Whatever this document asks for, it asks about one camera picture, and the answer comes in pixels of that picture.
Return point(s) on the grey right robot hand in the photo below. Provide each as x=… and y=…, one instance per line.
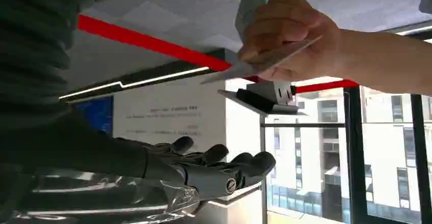
x=87, y=148

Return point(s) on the black ceiling light strip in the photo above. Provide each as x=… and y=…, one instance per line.
x=141, y=79

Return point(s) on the clear plastic film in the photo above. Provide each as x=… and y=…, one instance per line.
x=175, y=199

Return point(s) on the ribbed grey right arm sleeve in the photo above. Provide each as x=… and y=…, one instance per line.
x=32, y=47

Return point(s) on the grey ceiling-mounted device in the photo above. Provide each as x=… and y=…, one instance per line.
x=266, y=97

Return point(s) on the grey square pillar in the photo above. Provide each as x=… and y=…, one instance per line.
x=256, y=3

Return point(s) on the person's hand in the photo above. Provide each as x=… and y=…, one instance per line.
x=290, y=23

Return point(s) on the white building outside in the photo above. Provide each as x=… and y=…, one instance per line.
x=381, y=155

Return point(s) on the ceiling light bar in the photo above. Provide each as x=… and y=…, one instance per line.
x=413, y=30

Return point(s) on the blue wall screen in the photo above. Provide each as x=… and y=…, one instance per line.
x=98, y=114

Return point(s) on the white wall sign with text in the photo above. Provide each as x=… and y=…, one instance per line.
x=168, y=118

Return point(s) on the black window frame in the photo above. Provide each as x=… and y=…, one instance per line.
x=354, y=155

